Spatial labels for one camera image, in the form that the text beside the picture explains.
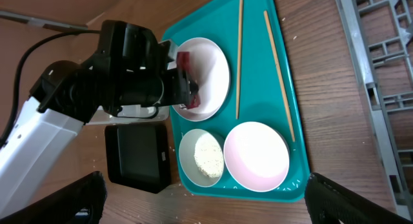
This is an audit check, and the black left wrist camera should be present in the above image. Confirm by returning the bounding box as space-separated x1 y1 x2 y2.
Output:
96 20 160 72

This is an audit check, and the teal serving tray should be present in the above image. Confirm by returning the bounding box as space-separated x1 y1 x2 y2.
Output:
163 0 310 203

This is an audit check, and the white round plate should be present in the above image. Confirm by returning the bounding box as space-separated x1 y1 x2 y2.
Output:
172 37 230 122

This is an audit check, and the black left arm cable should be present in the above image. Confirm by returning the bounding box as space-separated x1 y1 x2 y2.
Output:
0 29 101 147

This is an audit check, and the left wooden chopstick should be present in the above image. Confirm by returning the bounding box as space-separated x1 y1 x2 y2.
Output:
236 0 244 119

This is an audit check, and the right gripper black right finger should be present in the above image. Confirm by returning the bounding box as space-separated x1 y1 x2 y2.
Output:
305 173 412 224

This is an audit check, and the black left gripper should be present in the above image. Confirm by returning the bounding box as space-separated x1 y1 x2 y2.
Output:
81 53 201 116

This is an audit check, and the black plastic tray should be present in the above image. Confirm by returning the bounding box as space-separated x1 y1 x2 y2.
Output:
105 123 172 194

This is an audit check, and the wooden chopstick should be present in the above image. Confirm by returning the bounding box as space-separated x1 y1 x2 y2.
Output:
263 10 296 142
236 0 244 119

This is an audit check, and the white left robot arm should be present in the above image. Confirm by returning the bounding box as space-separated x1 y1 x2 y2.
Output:
1 54 199 217

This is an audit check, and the right wooden chopstick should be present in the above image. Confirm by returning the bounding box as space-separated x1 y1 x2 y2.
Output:
263 10 296 142

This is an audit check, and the red snack wrapper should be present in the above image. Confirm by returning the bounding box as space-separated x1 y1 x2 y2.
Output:
177 52 194 110

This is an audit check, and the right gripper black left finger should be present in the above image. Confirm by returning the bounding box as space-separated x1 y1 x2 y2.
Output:
1 171 107 224

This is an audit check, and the grey bowl of rice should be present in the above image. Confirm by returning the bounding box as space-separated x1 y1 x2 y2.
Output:
178 129 225 188

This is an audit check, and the white shallow bowl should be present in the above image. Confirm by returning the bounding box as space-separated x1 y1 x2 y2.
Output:
223 121 290 192

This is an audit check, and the grey dishwasher rack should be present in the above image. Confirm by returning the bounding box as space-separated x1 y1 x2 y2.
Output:
336 0 412 219

